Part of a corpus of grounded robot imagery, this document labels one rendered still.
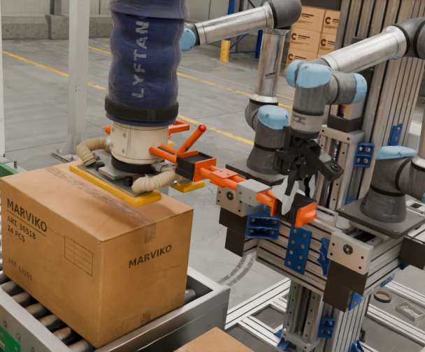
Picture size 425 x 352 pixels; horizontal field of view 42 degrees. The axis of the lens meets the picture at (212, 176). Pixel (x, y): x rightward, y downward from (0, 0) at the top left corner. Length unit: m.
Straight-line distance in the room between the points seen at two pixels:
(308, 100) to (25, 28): 10.29
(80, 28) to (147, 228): 3.19
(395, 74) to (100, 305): 1.23
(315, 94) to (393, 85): 0.74
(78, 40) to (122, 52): 3.20
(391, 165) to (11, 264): 1.41
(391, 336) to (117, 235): 1.56
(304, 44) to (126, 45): 8.39
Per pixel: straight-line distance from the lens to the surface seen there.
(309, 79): 1.29
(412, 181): 1.77
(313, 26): 9.83
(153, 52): 1.61
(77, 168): 1.83
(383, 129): 2.04
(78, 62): 4.85
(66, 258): 1.90
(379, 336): 2.82
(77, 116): 4.96
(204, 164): 1.57
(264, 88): 2.17
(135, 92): 1.62
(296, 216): 1.38
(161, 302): 2.03
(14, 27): 11.30
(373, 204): 1.87
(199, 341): 1.99
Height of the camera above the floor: 1.76
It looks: 21 degrees down
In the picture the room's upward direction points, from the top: 7 degrees clockwise
